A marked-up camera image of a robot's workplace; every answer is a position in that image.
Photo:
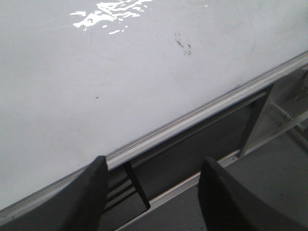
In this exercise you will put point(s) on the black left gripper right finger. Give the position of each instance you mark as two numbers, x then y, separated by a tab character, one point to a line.
227	205

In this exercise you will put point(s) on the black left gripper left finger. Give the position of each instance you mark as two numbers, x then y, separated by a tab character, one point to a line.
77	207

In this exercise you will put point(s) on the white whiteboard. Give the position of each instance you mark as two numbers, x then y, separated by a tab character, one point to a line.
82	78

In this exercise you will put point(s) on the dark cabinet panel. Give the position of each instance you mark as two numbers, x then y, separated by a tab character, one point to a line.
153	184

